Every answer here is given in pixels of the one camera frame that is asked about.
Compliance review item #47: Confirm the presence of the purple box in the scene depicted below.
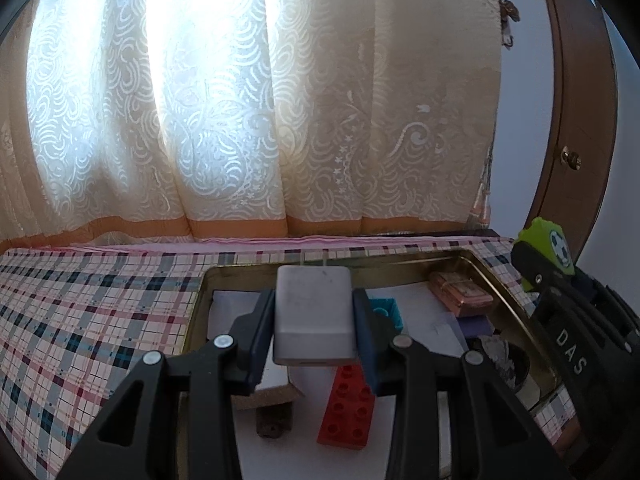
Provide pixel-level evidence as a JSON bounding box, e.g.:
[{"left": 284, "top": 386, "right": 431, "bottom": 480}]
[{"left": 456, "top": 314, "right": 494, "bottom": 339}]

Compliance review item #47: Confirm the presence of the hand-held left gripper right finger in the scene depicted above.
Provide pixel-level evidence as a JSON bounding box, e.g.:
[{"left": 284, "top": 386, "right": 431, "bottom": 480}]
[{"left": 351, "top": 287, "right": 568, "bottom": 480}]

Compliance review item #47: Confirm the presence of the white charger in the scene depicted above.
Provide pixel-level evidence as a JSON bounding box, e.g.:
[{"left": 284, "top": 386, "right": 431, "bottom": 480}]
[{"left": 272, "top": 265, "right": 359, "bottom": 367}]

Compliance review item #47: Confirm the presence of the teal toy block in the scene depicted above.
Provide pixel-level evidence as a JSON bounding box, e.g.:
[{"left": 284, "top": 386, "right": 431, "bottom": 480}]
[{"left": 369, "top": 298, "right": 404, "bottom": 333}]

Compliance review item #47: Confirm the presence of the brown wooden ribbed block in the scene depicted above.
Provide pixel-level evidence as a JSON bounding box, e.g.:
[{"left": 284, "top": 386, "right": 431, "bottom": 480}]
[{"left": 256, "top": 402, "right": 294, "bottom": 441}]

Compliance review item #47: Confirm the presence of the brown wooden door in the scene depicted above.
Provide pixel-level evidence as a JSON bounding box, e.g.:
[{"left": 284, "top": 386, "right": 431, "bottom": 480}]
[{"left": 520, "top": 0, "right": 618, "bottom": 266}]

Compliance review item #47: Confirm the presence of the black patterned pouch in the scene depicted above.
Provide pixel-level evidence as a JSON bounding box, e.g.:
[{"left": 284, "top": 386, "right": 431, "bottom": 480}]
[{"left": 474, "top": 336, "right": 532, "bottom": 395}]

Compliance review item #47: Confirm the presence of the green toy block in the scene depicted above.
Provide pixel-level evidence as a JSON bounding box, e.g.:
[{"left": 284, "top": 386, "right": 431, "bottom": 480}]
[{"left": 517, "top": 216, "right": 576, "bottom": 293}]

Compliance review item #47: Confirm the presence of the wall hook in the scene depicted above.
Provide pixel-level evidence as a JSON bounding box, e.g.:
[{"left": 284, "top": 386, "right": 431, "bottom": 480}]
[{"left": 499, "top": 0, "right": 522, "bottom": 52}]

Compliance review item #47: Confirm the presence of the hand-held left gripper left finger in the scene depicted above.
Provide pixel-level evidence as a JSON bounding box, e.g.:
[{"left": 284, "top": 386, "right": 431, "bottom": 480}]
[{"left": 60, "top": 289, "right": 277, "bottom": 480}]

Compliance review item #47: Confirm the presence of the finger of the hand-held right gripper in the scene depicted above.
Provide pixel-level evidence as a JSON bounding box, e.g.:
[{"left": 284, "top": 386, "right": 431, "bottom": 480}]
[
  {"left": 511, "top": 241, "right": 556, "bottom": 293},
  {"left": 572, "top": 265, "right": 611, "bottom": 295}
]

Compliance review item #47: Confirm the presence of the curtain tassel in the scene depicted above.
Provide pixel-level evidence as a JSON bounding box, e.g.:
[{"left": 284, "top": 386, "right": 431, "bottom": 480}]
[{"left": 466, "top": 147, "right": 497, "bottom": 233}]

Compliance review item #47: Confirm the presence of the golden tin box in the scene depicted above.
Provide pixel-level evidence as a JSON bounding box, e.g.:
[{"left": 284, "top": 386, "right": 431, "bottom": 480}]
[{"left": 181, "top": 249, "right": 559, "bottom": 480}]

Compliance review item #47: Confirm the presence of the red building brick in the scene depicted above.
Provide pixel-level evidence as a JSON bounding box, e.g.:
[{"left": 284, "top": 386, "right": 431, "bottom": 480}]
[{"left": 316, "top": 364, "right": 377, "bottom": 449}]

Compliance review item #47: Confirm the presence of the cream lace curtain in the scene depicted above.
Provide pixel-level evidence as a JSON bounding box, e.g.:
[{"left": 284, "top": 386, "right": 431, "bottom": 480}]
[{"left": 0, "top": 0, "right": 506, "bottom": 248}]

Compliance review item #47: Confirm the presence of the rose gold case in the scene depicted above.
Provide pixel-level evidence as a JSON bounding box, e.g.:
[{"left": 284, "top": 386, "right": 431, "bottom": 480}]
[{"left": 429, "top": 271, "right": 494, "bottom": 317}]

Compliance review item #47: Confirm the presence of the white paper liner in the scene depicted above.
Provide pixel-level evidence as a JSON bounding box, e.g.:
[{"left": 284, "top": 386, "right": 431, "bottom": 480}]
[{"left": 209, "top": 281, "right": 468, "bottom": 480}]

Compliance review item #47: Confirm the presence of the white card box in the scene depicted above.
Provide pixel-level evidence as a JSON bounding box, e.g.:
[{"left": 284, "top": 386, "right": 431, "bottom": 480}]
[{"left": 234, "top": 379, "right": 307, "bottom": 412}]

